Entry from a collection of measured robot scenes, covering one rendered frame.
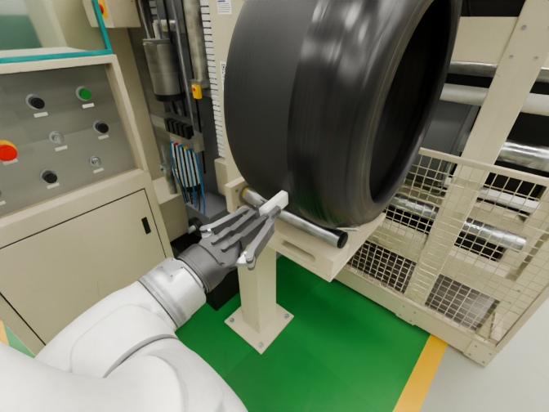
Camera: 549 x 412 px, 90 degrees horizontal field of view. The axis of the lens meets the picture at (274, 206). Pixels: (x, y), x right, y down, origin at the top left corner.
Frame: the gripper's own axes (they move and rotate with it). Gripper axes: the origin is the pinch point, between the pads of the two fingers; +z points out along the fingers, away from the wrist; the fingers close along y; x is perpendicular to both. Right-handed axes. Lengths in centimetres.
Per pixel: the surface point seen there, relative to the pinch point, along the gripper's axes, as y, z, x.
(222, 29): 36, 26, -24
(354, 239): -6.6, 26.4, 28.9
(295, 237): 3.9, 10.9, 20.8
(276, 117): 0.4, 3.2, -16.5
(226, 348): 37, -7, 106
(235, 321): 43, 5, 106
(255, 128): 5.2, 2.6, -13.7
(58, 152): 69, -17, 0
